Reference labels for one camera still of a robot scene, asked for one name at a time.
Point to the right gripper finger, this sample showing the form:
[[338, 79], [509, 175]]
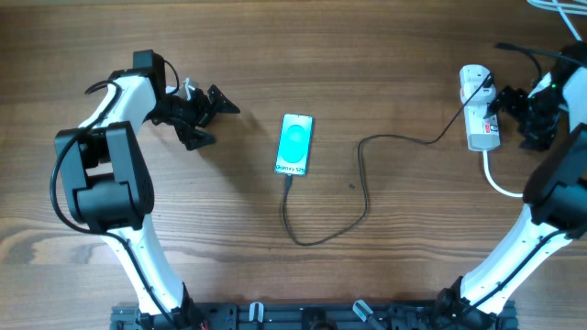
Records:
[[537, 138], [501, 102]]

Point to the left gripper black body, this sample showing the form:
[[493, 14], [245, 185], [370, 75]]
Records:
[[176, 111]]

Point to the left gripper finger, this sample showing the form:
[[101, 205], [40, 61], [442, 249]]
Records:
[[220, 103], [193, 138]]

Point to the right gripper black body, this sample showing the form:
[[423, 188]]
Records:
[[541, 104]]

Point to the smartphone with cyan screen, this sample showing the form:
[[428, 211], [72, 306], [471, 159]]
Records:
[[294, 145]]

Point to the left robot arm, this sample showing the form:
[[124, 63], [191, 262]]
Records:
[[100, 184]]

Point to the white charger plug adapter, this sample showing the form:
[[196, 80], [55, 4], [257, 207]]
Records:
[[473, 93]]

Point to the white power strip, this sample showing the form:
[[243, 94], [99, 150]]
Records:
[[482, 134]]

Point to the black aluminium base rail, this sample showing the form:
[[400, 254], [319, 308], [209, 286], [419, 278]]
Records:
[[398, 315]]

